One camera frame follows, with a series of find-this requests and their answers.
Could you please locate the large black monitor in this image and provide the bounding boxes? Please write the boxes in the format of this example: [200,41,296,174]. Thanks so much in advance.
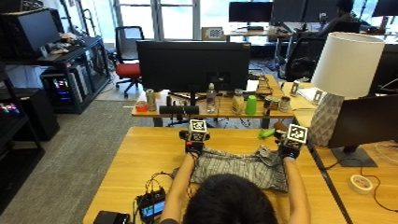
[135,40,252,93]

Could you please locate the black office chair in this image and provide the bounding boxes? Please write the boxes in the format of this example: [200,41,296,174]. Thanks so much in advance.
[276,36,327,82]

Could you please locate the checkerboard calibration board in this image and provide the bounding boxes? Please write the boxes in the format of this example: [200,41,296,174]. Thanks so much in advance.
[200,26,227,42]

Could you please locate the the person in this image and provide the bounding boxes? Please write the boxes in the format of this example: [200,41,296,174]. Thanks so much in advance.
[158,152,312,224]

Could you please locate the silver can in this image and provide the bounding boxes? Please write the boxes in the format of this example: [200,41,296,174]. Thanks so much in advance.
[143,89,158,112]

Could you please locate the black device with screen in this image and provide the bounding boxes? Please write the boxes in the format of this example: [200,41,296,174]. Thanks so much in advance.
[135,189,167,223]

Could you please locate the black cylindrical speaker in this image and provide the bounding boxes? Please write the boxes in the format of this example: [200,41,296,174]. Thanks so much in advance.
[158,105,199,116]

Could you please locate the green cup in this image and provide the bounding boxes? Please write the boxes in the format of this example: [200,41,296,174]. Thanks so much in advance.
[243,94,258,117]

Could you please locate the orange small cup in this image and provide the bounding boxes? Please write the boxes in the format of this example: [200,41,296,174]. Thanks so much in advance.
[134,100,149,113]

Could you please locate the white tape roll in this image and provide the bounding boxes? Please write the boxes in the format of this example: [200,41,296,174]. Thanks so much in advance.
[348,174,374,196]

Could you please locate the black cables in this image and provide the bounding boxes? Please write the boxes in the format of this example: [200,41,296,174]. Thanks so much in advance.
[131,170,191,216]

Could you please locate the background black monitor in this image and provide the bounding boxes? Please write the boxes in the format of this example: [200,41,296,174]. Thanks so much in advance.
[227,1,274,23]

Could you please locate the grey patterned cloth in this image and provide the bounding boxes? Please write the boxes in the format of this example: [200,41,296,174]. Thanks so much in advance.
[190,145,290,192]

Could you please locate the marker cube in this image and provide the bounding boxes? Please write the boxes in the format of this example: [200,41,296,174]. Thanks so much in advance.
[282,123,310,150]
[186,119,210,143]

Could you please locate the black monitor on stand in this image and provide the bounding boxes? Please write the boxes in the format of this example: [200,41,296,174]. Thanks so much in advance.
[327,93,398,168]

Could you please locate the black box device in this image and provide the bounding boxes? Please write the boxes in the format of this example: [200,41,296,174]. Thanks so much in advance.
[91,210,131,224]

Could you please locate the white lamp shade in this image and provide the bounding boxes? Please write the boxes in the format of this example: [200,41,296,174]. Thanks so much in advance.
[310,31,387,100]

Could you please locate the green toy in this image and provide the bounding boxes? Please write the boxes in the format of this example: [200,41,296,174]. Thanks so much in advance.
[256,128,276,140]

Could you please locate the black box on shelf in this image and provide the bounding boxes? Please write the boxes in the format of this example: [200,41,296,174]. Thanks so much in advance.
[0,7,63,60]

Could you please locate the right marker cube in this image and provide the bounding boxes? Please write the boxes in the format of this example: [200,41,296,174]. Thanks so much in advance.
[282,123,310,150]

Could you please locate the beige bottle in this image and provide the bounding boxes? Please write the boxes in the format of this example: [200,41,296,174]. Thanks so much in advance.
[230,89,244,116]

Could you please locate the red office chair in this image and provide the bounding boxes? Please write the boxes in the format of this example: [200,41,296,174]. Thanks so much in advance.
[113,25,145,99]

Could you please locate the clear water bottle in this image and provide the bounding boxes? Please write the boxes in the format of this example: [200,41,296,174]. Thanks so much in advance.
[204,82,218,114]

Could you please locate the glass jar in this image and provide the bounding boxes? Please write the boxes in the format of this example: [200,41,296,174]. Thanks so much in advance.
[278,95,292,113]

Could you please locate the black shelf unit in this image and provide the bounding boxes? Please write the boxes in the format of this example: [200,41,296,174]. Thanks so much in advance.
[0,35,111,115]

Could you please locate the brown round object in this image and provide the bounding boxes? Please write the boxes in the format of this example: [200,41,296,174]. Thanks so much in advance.
[272,121,290,134]

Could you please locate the dark drink can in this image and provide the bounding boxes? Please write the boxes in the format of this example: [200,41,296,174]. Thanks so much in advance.
[262,96,274,117]

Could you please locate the computer tower with lights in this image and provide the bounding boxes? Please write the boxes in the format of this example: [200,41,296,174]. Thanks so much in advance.
[39,73,85,108]

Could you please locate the person's left hand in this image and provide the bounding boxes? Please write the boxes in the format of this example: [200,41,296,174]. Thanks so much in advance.
[183,140,204,157]

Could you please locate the left marker cube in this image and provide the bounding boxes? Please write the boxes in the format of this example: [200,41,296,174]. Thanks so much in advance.
[186,119,210,143]

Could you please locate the person's right hand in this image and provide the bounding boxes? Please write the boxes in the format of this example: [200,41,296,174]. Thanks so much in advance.
[276,141,302,160]

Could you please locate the grey patterned lamp base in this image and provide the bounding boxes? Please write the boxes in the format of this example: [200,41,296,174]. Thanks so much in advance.
[308,92,346,147]

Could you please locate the black cabinet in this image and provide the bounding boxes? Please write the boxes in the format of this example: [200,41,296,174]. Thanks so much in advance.
[0,87,61,142]

